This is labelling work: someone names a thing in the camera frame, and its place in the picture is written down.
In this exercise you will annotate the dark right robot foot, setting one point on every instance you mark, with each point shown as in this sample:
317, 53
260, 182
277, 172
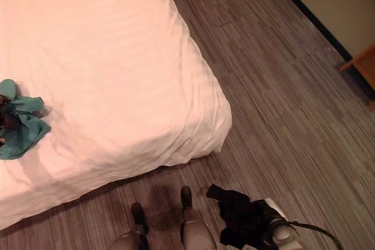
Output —
186, 195

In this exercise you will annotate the light wooden chair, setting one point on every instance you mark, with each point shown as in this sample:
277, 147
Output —
361, 65

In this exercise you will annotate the teal cloth garment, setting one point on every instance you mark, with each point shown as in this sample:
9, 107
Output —
29, 133

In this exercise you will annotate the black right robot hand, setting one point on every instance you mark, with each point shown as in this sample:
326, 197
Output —
271, 210

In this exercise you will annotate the silver left robot leg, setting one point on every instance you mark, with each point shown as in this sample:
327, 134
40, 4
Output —
129, 239

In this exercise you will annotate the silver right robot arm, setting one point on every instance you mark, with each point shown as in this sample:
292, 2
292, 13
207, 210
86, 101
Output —
282, 234

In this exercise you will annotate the dark purple garment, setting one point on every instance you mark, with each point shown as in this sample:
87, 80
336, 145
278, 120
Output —
8, 121

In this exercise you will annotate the dark robot foot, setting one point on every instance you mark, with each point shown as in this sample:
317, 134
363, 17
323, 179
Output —
139, 215
186, 195

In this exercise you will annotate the silver robot leg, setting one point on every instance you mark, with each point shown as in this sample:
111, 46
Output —
192, 229
129, 239

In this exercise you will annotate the white bed with duvet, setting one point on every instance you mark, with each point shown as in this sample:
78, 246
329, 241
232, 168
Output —
105, 65

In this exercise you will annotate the dark left robot foot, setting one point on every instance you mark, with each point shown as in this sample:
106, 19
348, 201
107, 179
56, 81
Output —
139, 215

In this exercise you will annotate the black baseboard strip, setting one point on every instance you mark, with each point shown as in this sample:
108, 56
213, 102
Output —
307, 7

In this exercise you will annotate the silver right robot leg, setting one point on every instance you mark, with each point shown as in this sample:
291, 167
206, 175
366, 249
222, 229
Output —
192, 229

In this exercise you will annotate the black garment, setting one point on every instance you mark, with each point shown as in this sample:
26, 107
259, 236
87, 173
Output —
237, 215

